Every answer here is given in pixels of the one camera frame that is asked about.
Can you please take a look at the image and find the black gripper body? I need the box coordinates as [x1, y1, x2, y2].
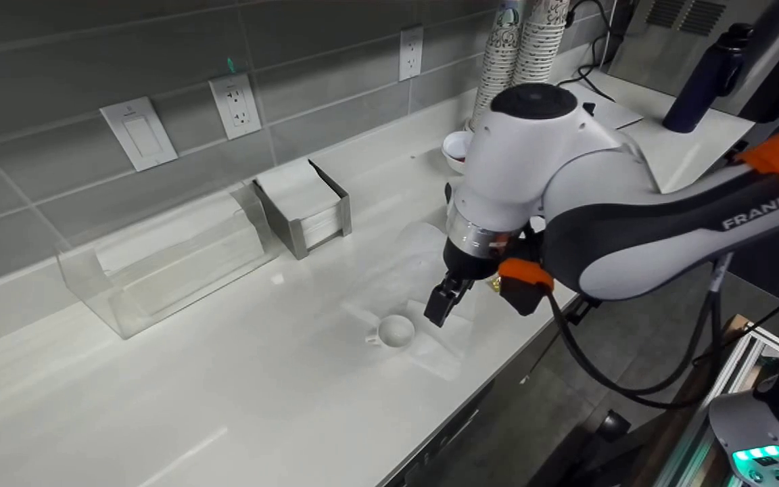
[441, 238, 506, 284]

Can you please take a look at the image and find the small white tea cup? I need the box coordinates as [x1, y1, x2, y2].
[375, 310, 419, 351]

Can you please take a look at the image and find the white bowl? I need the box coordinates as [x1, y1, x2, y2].
[441, 127, 478, 176]

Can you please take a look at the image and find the tall printed paper cup stack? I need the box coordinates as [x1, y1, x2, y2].
[471, 3, 522, 129]
[511, 0, 572, 88]

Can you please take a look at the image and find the dark under-counter cabinet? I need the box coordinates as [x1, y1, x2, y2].
[377, 295, 642, 487]

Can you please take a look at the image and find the metal napkin holder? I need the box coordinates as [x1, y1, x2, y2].
[252, 156, 354, 263]

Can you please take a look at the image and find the white flat board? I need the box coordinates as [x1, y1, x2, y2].
[575, 69, 756, 196]

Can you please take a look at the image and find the clear acrylic box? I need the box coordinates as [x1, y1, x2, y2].
[54, 190, 280, 341]

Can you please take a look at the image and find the dark blue water bottle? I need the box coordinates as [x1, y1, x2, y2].
[660, 21, 756, 136]

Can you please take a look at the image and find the grey device with green light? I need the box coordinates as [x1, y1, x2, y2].
[703, 359, 779, 487]

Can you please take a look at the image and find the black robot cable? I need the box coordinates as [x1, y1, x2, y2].
[544, 259, 779, 410]

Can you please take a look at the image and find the white wall outlet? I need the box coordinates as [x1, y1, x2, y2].
[204, 72, 264, 140]
[395, 23, 426, 83]

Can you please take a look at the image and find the black power cable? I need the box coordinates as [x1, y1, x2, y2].
[561, 0, 628, 103]

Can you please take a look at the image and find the aluminium frame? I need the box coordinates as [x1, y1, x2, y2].
[695, 310, 779, 407]

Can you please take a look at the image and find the white light switch plate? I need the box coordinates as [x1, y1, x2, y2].
[96, 95, 180, 172]

